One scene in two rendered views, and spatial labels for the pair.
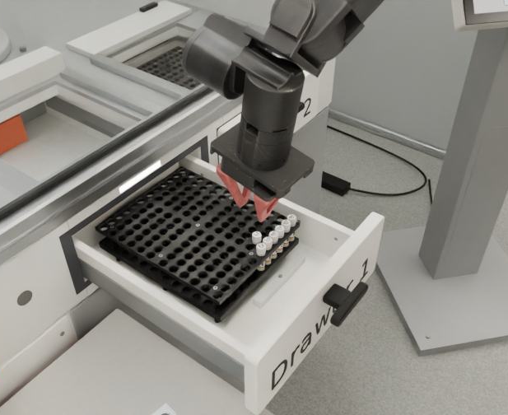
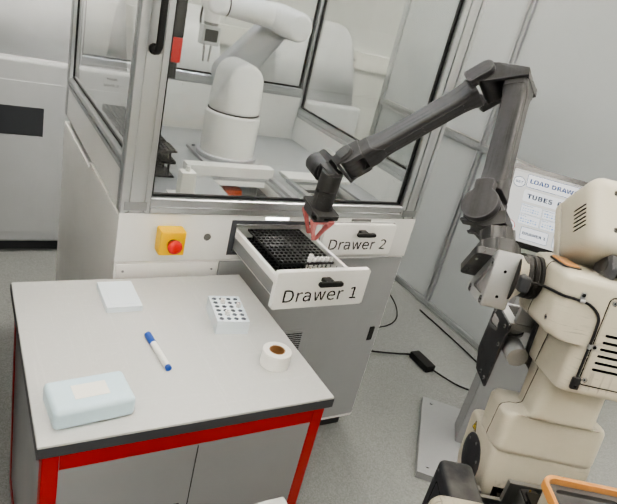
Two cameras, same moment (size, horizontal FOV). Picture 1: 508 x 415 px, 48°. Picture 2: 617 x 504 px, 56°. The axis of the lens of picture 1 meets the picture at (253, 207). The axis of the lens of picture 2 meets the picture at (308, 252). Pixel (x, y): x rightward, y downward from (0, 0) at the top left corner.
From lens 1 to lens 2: 101 cm
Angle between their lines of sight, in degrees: 24
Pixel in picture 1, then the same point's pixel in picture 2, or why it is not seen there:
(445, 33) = not seen: hidden behind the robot
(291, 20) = (341, 153)
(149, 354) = (242, 290)
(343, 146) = (447, 347)
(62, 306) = (217, 254)
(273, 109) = (325, 182)
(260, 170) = (316, 209)
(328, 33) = (353, 162)
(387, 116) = not seen: hidden behind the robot
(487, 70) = not seen: hidden behind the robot
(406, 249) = (447, 417)
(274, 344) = (289, 273)
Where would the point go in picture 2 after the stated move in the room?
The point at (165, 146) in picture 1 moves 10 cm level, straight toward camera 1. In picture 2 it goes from (294, 212) to (285, 221)
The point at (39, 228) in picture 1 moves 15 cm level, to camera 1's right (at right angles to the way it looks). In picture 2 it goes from (227, 210) to (273, 228)
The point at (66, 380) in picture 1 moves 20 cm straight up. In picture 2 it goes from (203, 281) to (215, 218)
